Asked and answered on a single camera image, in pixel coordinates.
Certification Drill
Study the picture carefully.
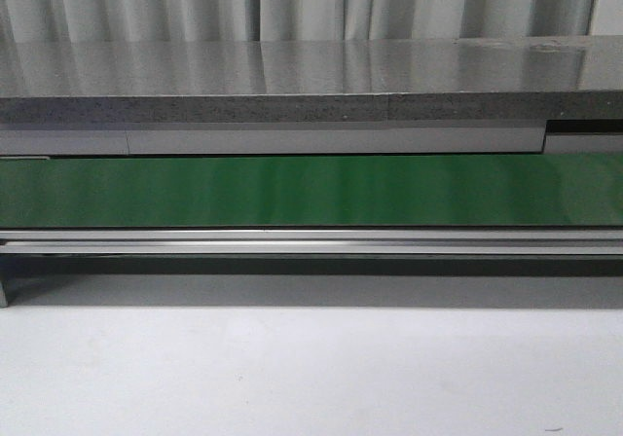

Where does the green conveyor belt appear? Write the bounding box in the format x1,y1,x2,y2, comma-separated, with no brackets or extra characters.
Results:
1,154,622,229

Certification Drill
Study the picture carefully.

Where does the aluminium conveyor frame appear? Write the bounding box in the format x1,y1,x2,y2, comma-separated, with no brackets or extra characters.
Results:
1,222,622,309

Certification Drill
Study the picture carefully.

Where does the grey granite counter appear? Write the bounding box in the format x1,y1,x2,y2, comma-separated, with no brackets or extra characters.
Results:
0,34,623,158

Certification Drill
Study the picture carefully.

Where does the grey curtain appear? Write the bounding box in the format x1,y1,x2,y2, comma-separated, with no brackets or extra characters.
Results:
1,0,594,42

